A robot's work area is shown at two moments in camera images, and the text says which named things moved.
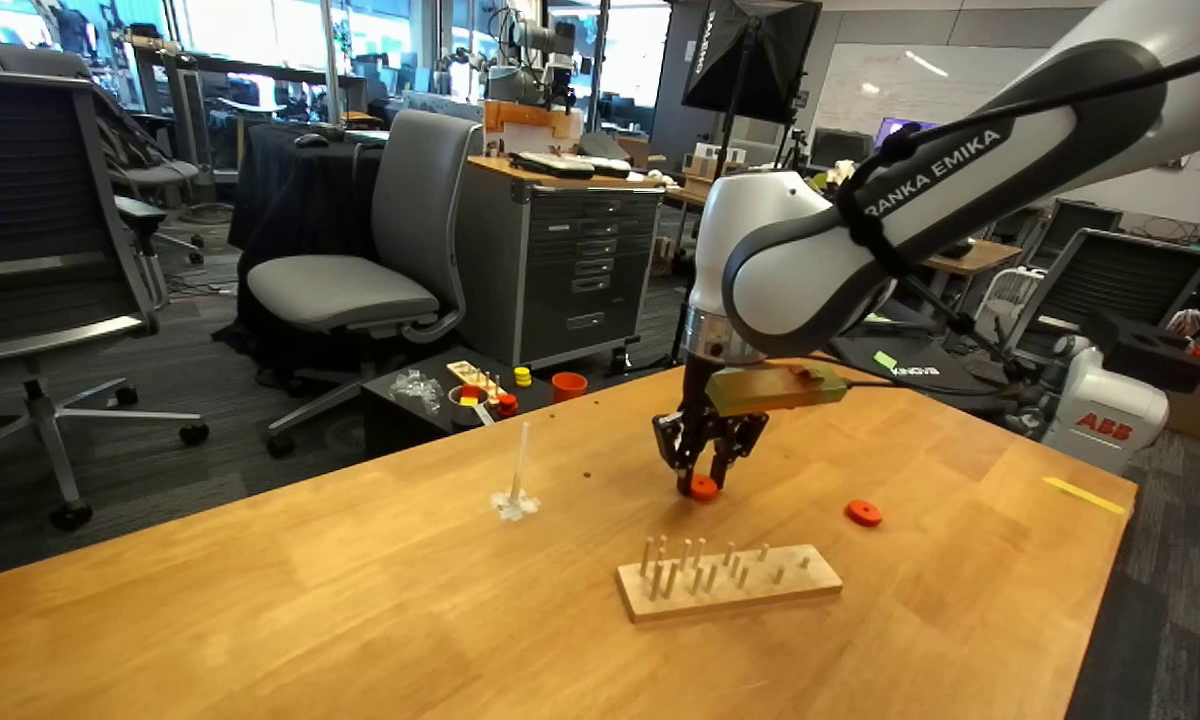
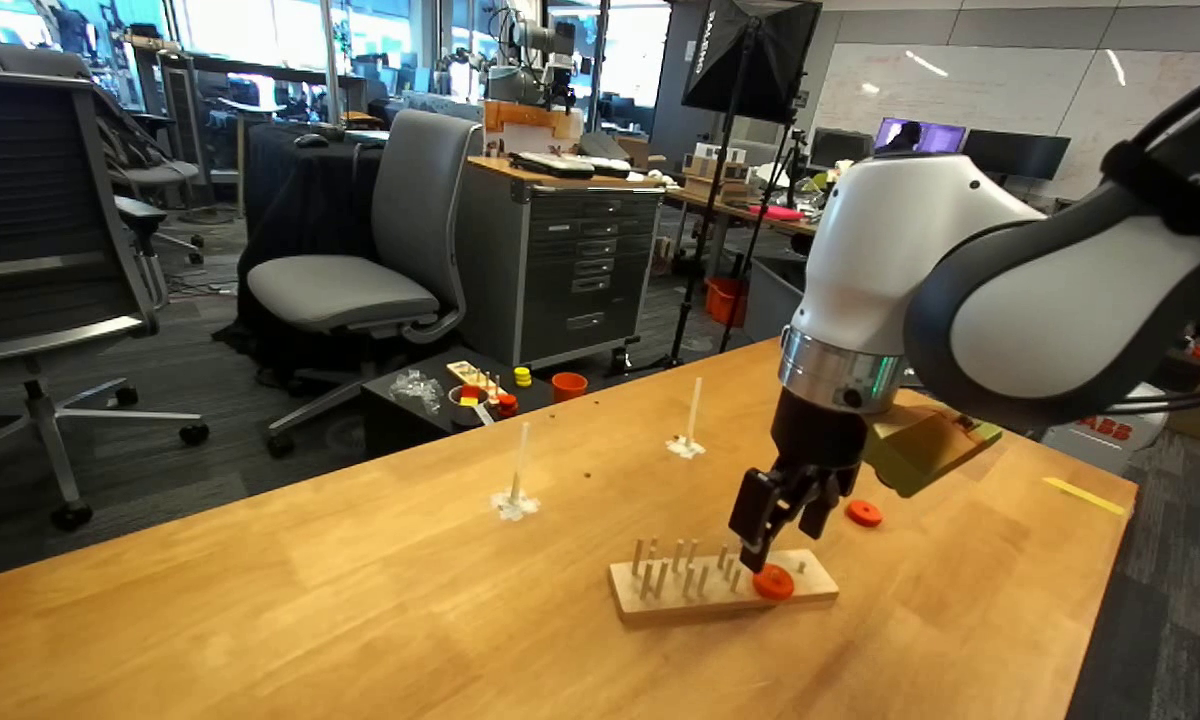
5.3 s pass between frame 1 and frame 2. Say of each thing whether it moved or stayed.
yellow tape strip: stayed
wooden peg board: stayed
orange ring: moved
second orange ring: stayed
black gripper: moved
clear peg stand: stayed
